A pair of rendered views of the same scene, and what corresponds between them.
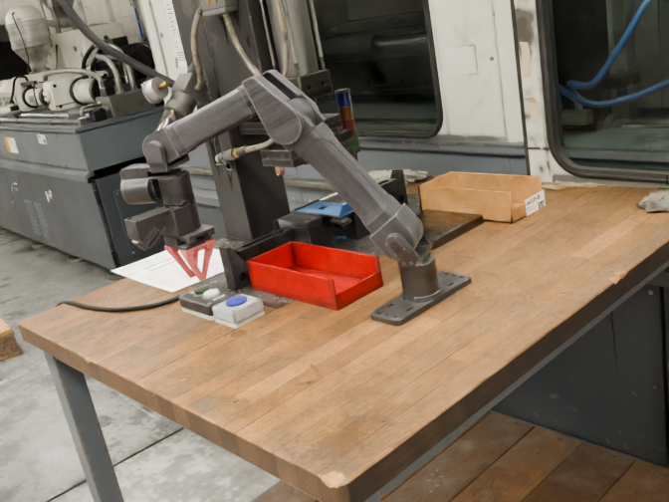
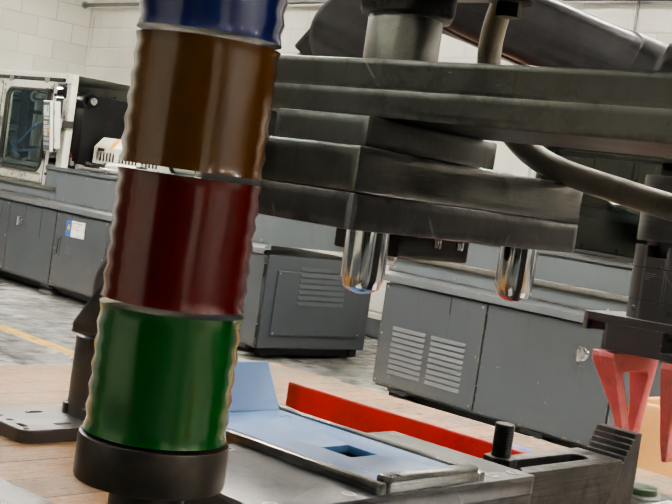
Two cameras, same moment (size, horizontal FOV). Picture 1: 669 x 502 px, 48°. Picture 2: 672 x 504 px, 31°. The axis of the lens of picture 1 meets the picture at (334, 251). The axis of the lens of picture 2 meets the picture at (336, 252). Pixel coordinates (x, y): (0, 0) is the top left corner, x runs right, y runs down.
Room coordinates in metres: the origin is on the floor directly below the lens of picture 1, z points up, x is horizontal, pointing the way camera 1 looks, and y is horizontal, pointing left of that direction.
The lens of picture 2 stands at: (2.20, -0.09, 1.12)
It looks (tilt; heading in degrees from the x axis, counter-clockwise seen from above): 3 degrees down; 173
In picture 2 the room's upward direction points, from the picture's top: 8 degrees clockwise
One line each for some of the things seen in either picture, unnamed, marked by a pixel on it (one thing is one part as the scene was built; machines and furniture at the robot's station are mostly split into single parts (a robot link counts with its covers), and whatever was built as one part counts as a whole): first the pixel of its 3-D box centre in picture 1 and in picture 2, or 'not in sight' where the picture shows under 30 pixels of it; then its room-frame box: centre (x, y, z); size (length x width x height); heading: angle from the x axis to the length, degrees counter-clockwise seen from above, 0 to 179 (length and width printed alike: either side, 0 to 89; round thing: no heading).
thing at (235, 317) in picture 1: (240, 317); not in sight; (1.26, 0.19, 0.90); 0.07 x 0.07 x 0.06; 40
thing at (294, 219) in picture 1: (325, 208); (339, 473); (1.60, 0.00, 0.98); 0.20 x 0.10 x 0.01; 130
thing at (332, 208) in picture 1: (331, 203); (312, 417); (1.56, -0.01, 1.00); 0.15 x 0.07 x 0.03; 40
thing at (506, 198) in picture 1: (480, 197); not in sight; (1.63, -0.35, 0.93); 0.25 x 0.13 x 0.08; 40
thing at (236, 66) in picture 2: (345, 113); (199, 106); (1.87, -0.09, 1.14); 0.04 x 0.04 x 0.03
